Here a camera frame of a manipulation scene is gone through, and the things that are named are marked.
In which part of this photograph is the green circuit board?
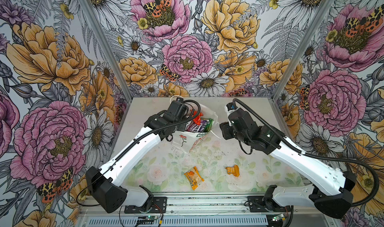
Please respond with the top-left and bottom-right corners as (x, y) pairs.
(272, 214), (286, 222)

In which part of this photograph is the green Fox's lemon candy bag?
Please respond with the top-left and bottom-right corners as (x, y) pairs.
(202, 118), (214, 133)

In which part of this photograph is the right black corrugated cable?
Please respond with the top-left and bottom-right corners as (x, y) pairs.
(232, 98), (380, 207)

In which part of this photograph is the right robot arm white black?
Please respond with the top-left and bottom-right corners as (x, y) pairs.
(220, 102), (356, 219)

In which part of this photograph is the small red snack packet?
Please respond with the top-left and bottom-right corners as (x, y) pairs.
(193, 112), (203, 126)

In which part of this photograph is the small orange candy packet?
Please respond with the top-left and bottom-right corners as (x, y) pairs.
(226, 165), (240, 177)

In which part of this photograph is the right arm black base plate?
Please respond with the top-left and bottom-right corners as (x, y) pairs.
(244, 196), (292, 213)

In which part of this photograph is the white paper gift bag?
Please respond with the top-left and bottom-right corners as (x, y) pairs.
(172, 103), (219, 154)

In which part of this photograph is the small orange yellow snack packet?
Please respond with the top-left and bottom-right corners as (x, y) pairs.
(184, 167), (205, 190)

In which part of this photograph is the aluminium front rail frame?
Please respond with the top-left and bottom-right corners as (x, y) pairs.
(79, 192), (323, 217)

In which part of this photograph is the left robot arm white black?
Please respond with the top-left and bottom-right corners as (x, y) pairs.
(86, 98), (201, 213)

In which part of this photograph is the floral table mat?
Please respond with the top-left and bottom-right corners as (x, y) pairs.
(124, 135), (304, 193)

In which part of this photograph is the white slotted cable duct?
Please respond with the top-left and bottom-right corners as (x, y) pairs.
(83, 215), (268, 227)

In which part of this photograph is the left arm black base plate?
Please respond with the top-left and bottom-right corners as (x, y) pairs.
(124, 197), (168, 214)

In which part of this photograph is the purple Fox's berries candy bag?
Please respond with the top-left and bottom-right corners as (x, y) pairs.
(186, 120), (209, 133)

